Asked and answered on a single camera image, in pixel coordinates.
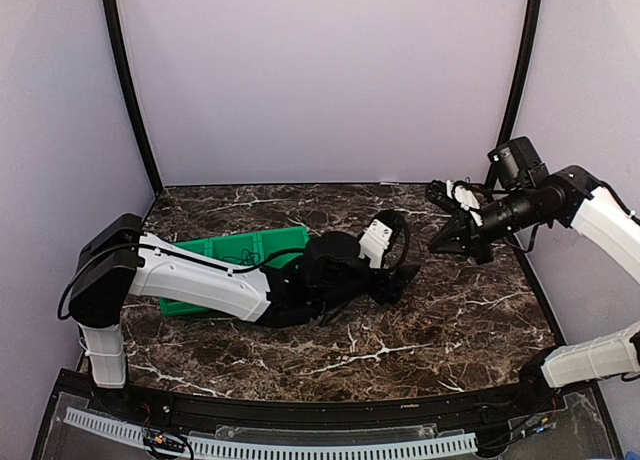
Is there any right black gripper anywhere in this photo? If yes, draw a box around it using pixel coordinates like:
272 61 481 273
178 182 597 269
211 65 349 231
428 184 544 264

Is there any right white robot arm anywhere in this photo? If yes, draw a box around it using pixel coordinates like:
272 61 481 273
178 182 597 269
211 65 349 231
426 166 639 414

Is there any right green plastic bin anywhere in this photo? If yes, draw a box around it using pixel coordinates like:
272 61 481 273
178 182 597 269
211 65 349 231
255 226 309 263

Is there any left green plastic bin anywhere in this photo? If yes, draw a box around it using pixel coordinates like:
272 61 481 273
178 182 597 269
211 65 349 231
159 239 213 317

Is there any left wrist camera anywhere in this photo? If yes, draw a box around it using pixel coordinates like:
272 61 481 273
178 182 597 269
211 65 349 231
300 231 360 284

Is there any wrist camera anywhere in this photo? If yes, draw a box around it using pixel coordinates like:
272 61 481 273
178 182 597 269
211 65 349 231
487 136 549 191
300 231 360 284

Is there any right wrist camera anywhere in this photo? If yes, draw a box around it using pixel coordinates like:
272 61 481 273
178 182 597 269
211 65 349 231
487 136 549 191

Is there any black front rail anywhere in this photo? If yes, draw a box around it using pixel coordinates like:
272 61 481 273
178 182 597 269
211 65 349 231
49 369 601 436

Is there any right black frame post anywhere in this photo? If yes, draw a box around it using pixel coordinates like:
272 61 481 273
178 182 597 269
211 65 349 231
484 0 545 184

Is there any black frame post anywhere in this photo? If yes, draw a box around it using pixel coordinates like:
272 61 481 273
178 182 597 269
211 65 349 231
102 0 164 197
484 0 545 184

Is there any white slotted cable duct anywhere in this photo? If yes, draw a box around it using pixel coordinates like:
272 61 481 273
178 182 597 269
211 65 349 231
63 407 477 459

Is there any left black frame post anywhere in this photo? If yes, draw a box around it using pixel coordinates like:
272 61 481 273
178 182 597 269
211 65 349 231
102 0 164 197

